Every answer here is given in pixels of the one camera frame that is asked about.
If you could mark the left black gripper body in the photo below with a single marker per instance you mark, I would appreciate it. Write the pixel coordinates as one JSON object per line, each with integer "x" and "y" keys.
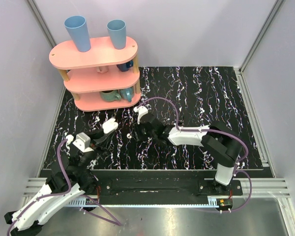
{"x": 96, "y": 140}

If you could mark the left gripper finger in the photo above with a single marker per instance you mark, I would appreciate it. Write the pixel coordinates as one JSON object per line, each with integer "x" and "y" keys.
{"x": 99, "y": 136}
{"x": 103, "y": 145}

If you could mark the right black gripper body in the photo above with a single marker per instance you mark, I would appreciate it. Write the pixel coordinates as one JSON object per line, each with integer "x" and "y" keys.
{"x": 141, "y": 133}

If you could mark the white earbud charging case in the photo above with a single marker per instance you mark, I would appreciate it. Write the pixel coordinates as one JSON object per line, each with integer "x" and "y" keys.
{"x": 109, "y": 126}

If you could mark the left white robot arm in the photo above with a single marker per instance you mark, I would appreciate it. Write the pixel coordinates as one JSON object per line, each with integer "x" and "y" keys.
{"x": 70, "y": 179}

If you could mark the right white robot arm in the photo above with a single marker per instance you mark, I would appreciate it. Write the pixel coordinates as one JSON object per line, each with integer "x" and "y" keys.
{"x": 221, "y": 143}

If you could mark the teal ceramic mug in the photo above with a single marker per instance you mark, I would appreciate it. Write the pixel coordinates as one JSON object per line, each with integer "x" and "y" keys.
{"x": 127, "y": 94}

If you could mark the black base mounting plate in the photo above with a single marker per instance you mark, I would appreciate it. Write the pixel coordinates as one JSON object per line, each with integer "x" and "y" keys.
{"x": 158, "y": 188}

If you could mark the green ceramic mug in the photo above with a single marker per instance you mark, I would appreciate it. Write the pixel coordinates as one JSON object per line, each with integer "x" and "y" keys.
{"x": 110, "y": 95}

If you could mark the black marbled table mat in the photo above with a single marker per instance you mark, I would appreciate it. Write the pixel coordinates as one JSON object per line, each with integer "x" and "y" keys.
{"x": 203, "y": 95}

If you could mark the pink three-tier shelf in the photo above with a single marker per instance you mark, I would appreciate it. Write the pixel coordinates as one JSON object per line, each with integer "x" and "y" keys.
{"x": 78, "y": 70}

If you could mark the dark blue mug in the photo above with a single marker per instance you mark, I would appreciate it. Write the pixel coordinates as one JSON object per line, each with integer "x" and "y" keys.
{"x": 125, "y": 66}

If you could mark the pink mug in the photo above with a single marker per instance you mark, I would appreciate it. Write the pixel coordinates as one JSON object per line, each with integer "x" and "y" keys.
{"x": 102, "y": 69}

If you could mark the right light blue cup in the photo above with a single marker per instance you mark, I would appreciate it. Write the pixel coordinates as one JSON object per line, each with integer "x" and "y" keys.
{"x": 117, "y": 33}

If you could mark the light blue cup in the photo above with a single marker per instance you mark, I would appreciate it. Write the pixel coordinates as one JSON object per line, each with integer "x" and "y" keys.
{"x": 77, "y": 28}
{"x": 117, "y": 33}

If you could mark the left light blue cup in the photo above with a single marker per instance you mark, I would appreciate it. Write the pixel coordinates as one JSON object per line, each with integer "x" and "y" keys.
{"x": 77, "y": 28}

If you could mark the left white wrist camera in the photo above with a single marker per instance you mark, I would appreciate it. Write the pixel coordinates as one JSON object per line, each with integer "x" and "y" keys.
{"x": 81, "y": 141}

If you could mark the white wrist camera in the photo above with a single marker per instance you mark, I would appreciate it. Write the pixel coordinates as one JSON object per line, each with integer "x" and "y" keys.
{"x": 141, "y": 111}
{"x": 81, "y": 141}

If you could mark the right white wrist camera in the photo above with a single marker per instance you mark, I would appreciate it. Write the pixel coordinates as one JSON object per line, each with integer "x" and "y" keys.
{"x": 141, "y": 111}

